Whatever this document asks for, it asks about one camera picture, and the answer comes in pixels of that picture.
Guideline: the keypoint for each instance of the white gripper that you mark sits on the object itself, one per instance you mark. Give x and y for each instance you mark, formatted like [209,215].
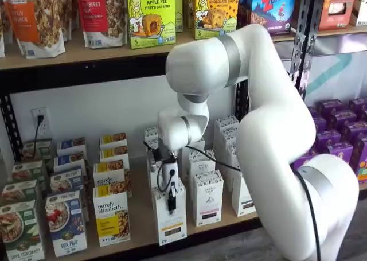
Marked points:
[175,172]

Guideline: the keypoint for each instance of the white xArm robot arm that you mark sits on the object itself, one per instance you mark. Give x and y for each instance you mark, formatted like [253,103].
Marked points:
[272,143]

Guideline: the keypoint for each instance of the white box pink strip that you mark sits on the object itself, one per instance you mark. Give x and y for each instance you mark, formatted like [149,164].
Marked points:
[200,163]
[207,200]

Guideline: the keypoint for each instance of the wooden shelf board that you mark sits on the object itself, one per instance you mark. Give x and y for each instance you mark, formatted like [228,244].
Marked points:
[140,221]
[86,54]
[329,34]

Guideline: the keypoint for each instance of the white yellow purely elizabeth box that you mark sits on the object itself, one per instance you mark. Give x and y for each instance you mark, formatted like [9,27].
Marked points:
[114,155]
[110,175]
[113,139]
[111,218]

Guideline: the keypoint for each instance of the white box black strip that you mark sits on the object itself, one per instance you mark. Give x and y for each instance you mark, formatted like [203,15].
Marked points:
[226,122]
[230,175]
[225,139]
[242,198]

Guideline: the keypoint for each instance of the purple Annie's box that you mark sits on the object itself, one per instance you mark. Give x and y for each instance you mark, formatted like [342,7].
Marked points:
[318,120]
[355,130]
[359,155]
[329,106]
[358,103]
[305,162]
[339,152]
[328,139]
[344,118]

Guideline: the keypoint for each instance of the green apple cinnamon oatmeal box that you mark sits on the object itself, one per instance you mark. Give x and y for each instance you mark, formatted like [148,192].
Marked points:
[20,232]
[28,172]
[20,192]
[37,150]

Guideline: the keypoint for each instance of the green Bobo's apple pie box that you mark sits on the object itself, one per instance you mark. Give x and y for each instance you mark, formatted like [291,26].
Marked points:
[152,20]
[179,8]

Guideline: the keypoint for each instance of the yellow Bobo's peanut butter box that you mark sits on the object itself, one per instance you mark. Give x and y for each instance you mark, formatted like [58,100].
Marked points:
[216,14]

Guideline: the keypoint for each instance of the blue Zbar snack box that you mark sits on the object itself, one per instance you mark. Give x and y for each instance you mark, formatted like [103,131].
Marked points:
[272,5]

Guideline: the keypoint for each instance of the white snack box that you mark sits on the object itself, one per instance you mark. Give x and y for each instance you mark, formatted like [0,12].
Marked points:
[361,5]

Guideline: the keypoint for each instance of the red purely elizabeth granola bag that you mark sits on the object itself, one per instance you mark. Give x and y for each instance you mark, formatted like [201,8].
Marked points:
[100,17]

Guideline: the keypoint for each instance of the orange purely elizabeth granola bag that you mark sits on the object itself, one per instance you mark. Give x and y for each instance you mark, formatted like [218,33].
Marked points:
[68,11]
[34,20]

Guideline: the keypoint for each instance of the white wall outlet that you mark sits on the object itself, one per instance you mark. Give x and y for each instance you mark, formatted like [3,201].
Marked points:
[43,129]

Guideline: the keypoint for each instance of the black metal shelf frame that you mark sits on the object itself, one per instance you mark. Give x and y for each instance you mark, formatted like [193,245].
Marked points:
[308,43]
[86,77]

